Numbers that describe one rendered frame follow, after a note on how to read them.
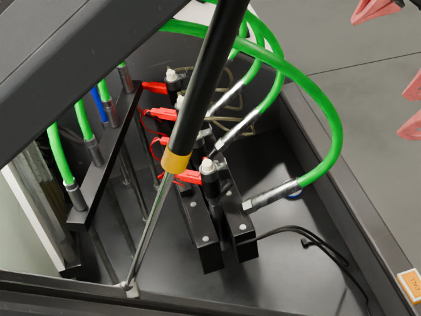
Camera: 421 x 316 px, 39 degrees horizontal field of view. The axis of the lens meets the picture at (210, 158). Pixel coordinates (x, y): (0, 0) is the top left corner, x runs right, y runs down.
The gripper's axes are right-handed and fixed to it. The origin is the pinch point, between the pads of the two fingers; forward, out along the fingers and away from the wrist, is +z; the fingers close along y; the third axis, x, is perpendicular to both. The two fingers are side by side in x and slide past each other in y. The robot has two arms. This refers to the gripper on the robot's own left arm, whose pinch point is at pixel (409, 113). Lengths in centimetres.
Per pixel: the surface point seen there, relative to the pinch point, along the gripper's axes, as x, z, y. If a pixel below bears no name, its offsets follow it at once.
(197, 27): -22.6, 8.9, -1.7
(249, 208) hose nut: 0.0, 27.6, 5.2
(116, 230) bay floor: -3, 72, 1
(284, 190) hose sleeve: 1.2, 21.9, 3.2
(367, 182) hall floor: 98, 116, -71
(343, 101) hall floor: 94, 135, -114
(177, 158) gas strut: -25.1, -3.9, 19.9
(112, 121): -18, 49, -8
